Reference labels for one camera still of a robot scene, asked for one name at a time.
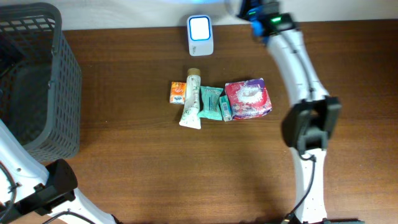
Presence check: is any grey plastic mesh basket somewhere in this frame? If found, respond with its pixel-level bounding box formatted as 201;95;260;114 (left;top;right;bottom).
1;2;82;162

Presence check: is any white tube with tan cap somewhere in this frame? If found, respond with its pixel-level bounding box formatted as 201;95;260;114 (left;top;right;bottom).
179;68;201;129

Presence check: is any small teal box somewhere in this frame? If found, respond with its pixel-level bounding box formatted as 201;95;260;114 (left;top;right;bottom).
220;95;233;122

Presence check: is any teal wet wipes pouch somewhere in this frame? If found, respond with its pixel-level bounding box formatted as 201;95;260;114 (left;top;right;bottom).
198;86;223;121

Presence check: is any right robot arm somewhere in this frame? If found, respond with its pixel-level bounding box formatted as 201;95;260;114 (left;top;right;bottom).
237;0;342;223

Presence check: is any small orange box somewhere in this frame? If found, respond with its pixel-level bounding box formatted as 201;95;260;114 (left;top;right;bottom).
169;82;187;105

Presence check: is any red purple tissue pack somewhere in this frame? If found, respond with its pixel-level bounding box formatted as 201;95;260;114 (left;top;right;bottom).
224;78;272;120

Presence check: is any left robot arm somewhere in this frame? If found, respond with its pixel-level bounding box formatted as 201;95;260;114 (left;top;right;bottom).
1;123;118;224

